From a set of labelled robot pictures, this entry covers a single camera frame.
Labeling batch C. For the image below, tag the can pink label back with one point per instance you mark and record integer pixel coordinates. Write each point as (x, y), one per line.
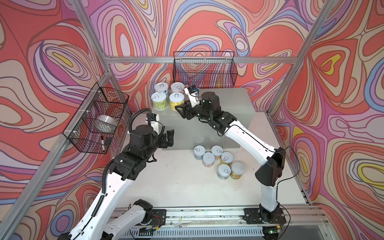
(217, 151)

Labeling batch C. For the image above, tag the can plain lid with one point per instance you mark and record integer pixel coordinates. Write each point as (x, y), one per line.
(208, 159)

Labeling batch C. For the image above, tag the black marker pen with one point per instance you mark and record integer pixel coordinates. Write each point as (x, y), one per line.
(103, 144)

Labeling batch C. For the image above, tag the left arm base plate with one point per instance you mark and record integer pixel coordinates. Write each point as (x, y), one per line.
(156, 218)

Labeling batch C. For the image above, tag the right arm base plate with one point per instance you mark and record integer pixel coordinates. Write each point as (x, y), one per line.
(262, 216)

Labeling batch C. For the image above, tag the can pink label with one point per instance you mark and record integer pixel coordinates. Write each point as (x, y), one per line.
(217, 151)
(177, 87)

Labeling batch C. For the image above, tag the can red label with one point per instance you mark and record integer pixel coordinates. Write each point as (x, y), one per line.
(162, 88)

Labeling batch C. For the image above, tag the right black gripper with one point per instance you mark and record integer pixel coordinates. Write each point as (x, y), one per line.
(185, 108)

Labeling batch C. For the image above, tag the can yellow label right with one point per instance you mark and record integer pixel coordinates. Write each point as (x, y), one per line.
(227, 158)

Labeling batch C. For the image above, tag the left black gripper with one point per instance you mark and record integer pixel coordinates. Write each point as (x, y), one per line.
(164, 144)

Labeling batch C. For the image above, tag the can green yellow label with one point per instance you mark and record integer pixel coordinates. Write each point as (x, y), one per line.
(159, 100)

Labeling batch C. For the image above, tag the can blue green label front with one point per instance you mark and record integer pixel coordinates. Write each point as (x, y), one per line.
(224, 172)

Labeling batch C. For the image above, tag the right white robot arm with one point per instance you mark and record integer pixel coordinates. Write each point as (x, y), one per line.
(272, 160)

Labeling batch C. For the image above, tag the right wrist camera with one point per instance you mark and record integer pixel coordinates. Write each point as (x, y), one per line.
(192, 93)

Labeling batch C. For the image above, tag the can blue label back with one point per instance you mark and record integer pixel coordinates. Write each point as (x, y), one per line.
(199, 152)

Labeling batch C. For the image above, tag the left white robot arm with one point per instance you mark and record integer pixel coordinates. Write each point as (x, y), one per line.
(118, 176)

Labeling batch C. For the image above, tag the black wire basket wall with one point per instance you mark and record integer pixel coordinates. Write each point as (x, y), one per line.
(99, 101)
(205, 69)

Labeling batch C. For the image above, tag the black wire basket back wall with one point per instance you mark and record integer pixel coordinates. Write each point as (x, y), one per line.
(205, 69)

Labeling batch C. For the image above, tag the can yellow label front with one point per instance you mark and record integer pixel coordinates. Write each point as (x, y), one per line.
(176, 99)

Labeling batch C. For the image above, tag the can orange label plastic lid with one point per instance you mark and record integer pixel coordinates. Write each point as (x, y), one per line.
(237, 170)

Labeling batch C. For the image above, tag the black wire basket left wall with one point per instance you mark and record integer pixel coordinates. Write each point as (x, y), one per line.
(99, 101)

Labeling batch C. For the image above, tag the aluminium rail front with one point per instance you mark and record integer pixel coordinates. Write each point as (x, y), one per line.
(188, 217)

